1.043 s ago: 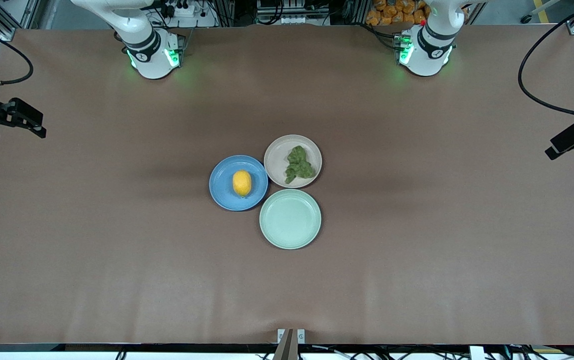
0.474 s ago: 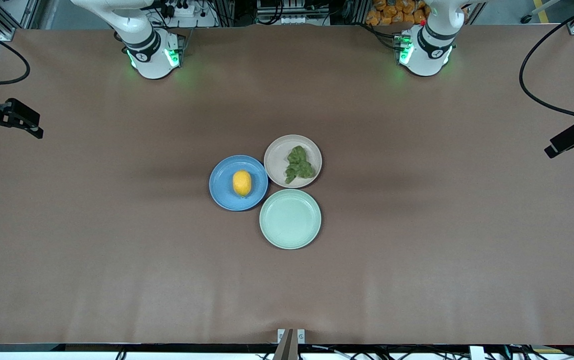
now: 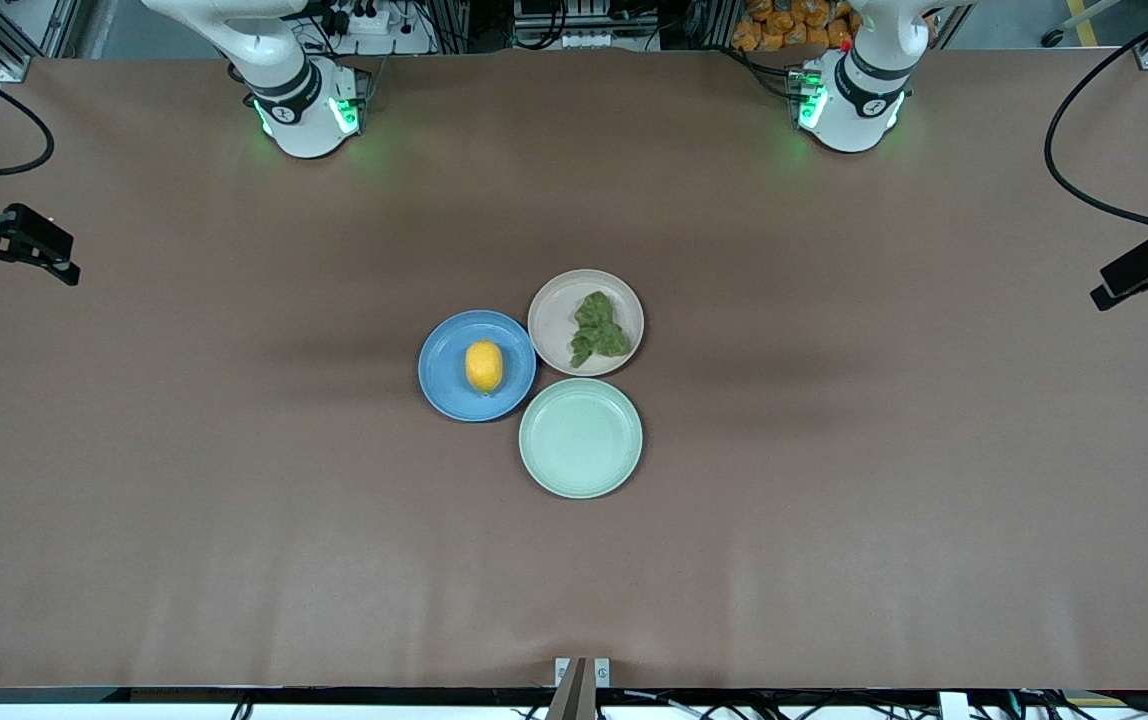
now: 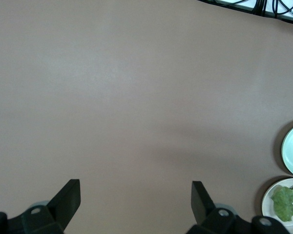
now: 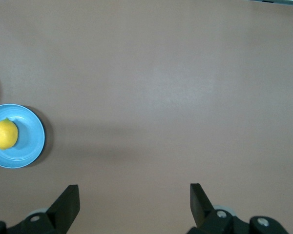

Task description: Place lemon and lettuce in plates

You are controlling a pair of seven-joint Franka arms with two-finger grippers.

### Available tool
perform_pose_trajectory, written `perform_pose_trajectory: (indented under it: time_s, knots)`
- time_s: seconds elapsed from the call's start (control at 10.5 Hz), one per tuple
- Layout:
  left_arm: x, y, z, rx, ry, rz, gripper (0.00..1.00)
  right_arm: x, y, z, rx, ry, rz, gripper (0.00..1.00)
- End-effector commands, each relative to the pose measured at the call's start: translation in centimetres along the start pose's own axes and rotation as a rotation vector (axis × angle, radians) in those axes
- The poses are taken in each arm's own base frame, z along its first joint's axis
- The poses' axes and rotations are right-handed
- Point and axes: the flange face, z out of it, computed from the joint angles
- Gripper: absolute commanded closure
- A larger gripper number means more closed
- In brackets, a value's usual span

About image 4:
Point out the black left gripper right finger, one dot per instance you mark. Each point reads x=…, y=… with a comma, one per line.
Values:
x=202, y=207

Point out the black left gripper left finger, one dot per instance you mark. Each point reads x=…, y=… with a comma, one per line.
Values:
x=63, y=202

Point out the green lettuce leaf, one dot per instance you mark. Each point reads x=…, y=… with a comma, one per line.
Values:
x=284, y=203

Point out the white plate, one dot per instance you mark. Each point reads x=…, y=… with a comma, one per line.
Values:
x=268, y=204

